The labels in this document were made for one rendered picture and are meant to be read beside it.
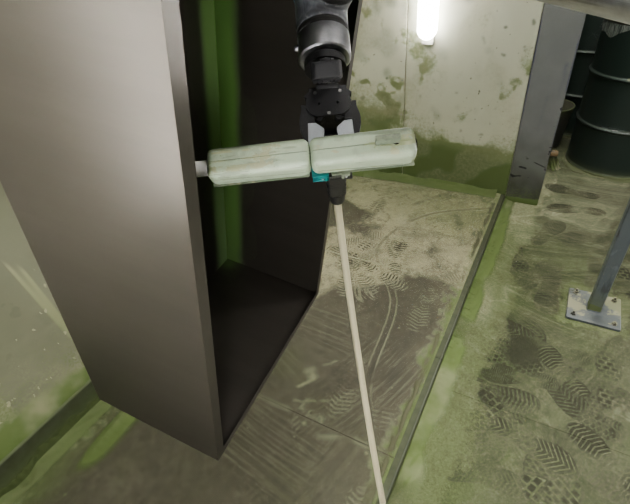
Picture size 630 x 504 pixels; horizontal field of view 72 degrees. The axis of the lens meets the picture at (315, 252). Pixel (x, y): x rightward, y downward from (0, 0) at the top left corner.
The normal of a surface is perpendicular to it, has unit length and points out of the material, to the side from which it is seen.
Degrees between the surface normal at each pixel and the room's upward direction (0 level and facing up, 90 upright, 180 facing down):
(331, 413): 0
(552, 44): 90
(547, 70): 90
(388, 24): 90
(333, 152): 40
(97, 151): 90
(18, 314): 57
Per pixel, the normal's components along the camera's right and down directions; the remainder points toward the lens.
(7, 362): 0.68, -0.24
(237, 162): -0.07, -0.22
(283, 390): -0.09, -0.80
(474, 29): -0.48, 0.57
